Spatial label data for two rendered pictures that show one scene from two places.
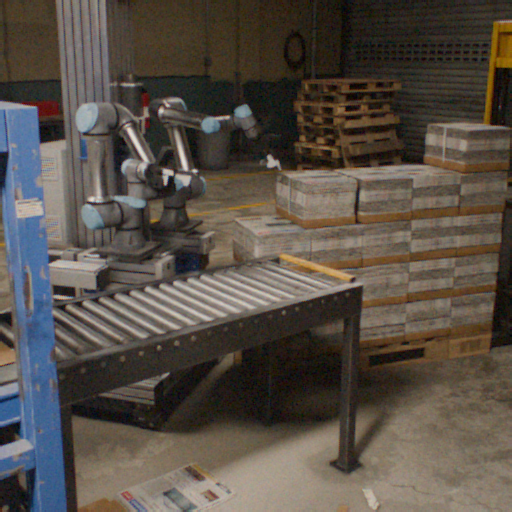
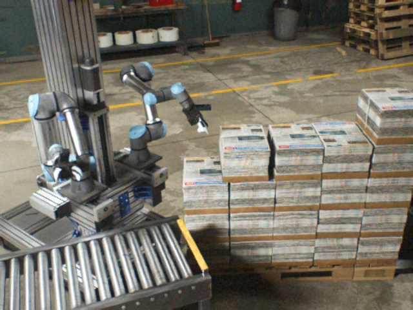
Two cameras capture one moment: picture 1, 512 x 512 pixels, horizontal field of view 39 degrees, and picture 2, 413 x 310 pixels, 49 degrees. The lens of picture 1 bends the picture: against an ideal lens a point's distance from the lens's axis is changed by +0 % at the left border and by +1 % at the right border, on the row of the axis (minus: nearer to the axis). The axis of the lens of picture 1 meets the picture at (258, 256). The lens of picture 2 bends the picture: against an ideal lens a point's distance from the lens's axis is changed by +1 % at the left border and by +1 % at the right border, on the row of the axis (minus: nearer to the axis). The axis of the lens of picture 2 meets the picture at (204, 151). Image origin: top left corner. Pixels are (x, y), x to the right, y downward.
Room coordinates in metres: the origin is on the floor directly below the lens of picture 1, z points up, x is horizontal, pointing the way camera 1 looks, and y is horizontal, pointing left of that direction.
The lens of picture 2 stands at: (1.19, -0.95, 2.29)
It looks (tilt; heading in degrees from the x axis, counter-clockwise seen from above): 27 degrees down; 20
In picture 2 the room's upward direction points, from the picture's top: 1 degrees counter-clockwise
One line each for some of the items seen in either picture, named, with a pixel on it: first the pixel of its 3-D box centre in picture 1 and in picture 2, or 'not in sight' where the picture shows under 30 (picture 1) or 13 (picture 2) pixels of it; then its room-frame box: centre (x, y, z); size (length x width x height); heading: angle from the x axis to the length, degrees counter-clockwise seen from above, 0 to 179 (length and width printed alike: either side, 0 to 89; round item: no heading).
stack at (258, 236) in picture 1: (343, 290); (268, 219); (3.77, -0.47, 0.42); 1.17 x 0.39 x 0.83; 111
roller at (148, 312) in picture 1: (149, 315); (29, 288); (2.40, 0.38, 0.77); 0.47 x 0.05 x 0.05; 39
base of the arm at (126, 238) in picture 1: (128, 235); (81, 181); (3.18, 0.59, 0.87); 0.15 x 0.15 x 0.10
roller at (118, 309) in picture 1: (133, 319); (14, 292); (2.36, 0.43, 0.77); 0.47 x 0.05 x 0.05; 39
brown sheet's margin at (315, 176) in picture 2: (369, 210); (292, 163); (3.82, -0.59, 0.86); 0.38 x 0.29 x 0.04; 21
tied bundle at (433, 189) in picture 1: (416, 190); (337, 149); (3.92, -0.87, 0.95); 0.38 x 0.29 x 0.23; 21
